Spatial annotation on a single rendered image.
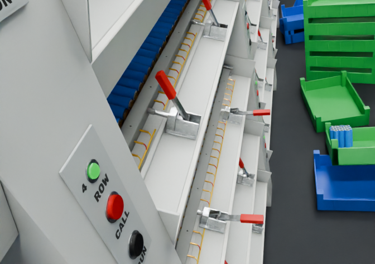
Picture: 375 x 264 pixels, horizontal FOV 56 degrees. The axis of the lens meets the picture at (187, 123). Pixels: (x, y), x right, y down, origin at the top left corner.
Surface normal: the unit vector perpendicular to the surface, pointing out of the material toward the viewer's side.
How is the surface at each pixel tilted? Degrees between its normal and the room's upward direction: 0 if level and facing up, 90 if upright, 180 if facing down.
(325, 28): 90
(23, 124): 90
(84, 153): 90
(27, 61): 90
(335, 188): 0
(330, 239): 0
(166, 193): 21
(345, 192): 0
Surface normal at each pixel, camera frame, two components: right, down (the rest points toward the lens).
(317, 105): -0.24, -0.77
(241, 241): 0.12, -0.74
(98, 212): 0.95, -0.05
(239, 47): -0.21, 0.63
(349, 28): -0.45, 0.62
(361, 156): -0.30, 0.18
